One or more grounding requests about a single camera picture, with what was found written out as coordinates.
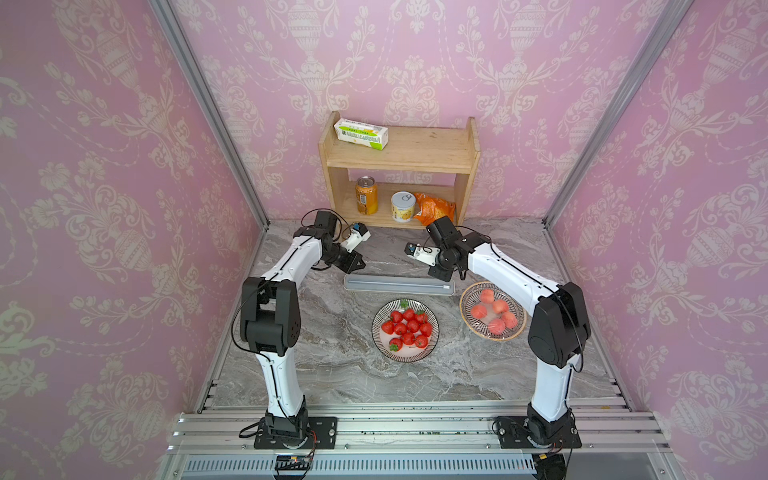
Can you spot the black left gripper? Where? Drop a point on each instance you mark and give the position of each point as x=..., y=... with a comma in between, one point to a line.
x=350, y=264

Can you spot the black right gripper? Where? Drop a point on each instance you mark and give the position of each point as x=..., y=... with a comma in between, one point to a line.
x=443, y=275

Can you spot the cream plastic wrap dispenser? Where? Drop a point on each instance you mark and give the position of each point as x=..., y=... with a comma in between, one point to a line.
x=398, y=285

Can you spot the clear plastic wrap sheet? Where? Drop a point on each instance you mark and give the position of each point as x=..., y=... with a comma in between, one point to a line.
x=510, y=333

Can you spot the glass plate of strawberries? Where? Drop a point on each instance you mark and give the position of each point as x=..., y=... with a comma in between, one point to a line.
x=405, y=330

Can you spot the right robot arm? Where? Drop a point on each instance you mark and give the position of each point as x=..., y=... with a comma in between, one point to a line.
x=559, y=322

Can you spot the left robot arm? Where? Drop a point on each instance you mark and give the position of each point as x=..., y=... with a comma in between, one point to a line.
x=270, y=319

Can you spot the peach top left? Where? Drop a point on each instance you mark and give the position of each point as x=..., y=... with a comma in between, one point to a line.
x=487, y=296

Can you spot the orange snack bag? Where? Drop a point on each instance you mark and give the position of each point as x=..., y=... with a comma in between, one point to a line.
x=431, y=208

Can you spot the orange drink can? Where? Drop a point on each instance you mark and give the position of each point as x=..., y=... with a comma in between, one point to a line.
x=366, y=191

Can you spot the peach top right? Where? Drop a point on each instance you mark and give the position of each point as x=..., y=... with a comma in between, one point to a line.
x=500, y=306

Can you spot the white yellow tin can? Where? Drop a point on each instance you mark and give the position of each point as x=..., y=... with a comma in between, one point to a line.
x=403, y=206

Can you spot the wooden shelf unit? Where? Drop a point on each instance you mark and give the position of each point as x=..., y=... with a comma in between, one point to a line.
x=414, y=149

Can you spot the white green carton box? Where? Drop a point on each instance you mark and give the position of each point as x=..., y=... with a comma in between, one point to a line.
x=354, y=132

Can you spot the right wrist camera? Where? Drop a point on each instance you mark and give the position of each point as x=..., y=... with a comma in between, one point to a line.
x=424, y=254

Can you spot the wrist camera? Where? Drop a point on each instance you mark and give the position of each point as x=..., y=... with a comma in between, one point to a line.
x=357, y=234
x=424, y=254

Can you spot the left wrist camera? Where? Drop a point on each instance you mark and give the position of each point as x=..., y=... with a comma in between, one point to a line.
x=357, y=234

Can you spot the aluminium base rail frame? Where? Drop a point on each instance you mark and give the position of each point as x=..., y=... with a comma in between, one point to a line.
x=427, y=440

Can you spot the aluminium corner rail left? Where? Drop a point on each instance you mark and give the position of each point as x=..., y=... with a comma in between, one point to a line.
x=194, y=74

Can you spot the aluminium corner rail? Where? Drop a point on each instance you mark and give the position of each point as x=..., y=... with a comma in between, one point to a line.
x=667, y=23
x=194, y=74

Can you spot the aluminium corner rail right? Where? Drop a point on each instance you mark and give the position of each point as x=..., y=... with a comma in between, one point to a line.
x=667, y=23

